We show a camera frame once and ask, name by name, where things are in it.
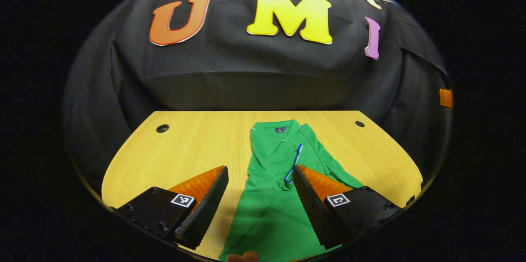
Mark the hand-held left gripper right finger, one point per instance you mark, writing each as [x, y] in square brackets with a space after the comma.
[312, 208]

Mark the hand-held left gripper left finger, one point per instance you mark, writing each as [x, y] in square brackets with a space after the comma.
[205, 212]

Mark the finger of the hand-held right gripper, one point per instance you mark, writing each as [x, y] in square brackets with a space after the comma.
[446, 98]

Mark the green T-shirt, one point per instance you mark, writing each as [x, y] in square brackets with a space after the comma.
[271, 212]

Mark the black table grommet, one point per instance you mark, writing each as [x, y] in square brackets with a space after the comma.
[360, 124]
[162, 128]

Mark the black backdrop cloth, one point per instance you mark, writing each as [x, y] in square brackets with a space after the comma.
[246, 77]

